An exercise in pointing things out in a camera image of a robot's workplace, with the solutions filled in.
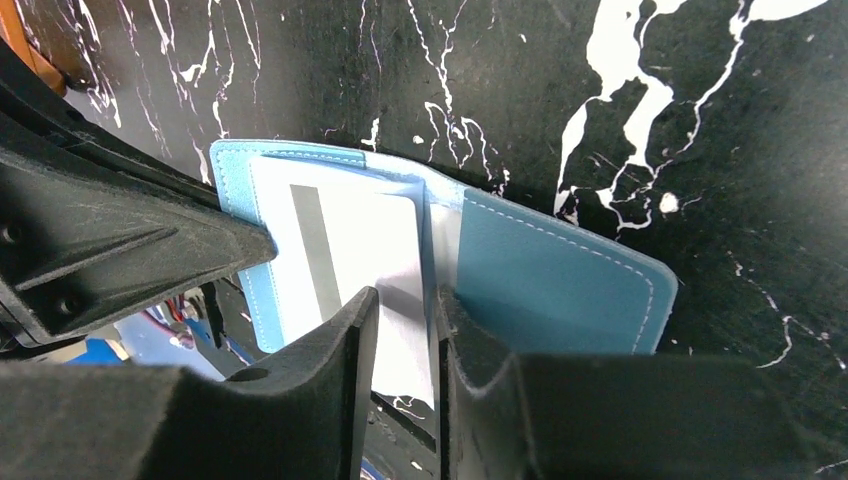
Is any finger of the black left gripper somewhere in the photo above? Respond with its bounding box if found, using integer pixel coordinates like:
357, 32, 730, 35
1, 43, 219, 209
1, 145, 275, 347

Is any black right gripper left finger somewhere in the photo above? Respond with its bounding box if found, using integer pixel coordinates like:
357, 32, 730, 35
1, 287, 379, 479

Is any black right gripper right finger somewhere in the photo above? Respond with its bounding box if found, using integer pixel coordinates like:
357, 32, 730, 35
435, 286, 847, 479

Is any blue leather card holder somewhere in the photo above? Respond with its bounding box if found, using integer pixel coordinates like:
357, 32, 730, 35
209, 139, 677, 354

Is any white magnetic stripe card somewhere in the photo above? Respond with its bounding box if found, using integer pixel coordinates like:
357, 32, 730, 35
248, 156, 434, 406

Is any orange wooden shelf rack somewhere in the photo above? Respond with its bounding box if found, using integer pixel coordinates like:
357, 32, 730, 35
1, 0, 67, 97

